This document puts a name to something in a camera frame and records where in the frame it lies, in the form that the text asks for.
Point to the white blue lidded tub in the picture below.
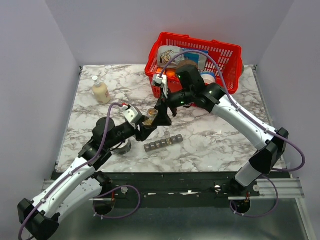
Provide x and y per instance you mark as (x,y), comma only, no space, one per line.
(208,77)

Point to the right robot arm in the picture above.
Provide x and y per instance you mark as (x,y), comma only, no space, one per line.
(270,143)

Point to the blue white packet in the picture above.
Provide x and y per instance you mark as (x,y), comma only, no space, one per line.
(199,59)

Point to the red plastic shopping basket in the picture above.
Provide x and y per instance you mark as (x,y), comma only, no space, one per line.
(224,59)

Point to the orange fruit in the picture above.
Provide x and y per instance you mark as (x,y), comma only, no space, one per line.
(170,73)

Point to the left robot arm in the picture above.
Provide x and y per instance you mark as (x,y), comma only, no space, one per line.
(42,215)

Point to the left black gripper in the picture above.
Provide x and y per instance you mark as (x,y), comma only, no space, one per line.
(145,131)

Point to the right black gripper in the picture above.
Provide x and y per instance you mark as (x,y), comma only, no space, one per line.
(162,119)

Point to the grey weekly pill organizer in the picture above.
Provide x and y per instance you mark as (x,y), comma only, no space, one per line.
(163,143)

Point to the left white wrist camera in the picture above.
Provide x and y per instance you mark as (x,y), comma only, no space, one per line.
(131,114)

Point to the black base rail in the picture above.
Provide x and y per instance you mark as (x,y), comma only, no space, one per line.
(168,190)

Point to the orange small package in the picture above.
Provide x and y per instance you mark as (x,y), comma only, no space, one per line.
(160,70)

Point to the cream lotion pump bottle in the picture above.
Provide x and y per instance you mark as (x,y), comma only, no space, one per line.
(100,91)

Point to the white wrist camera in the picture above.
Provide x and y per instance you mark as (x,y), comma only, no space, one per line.
(131,114)
(159,84)

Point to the white snack bag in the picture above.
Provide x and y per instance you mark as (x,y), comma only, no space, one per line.
(166,53)

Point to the clear pill bottle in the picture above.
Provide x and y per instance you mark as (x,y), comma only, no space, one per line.
(150,117)

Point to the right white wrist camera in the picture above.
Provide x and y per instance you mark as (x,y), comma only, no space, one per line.
(159,84)

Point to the brown round paper package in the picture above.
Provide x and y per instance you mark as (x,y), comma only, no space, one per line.
(187,62)

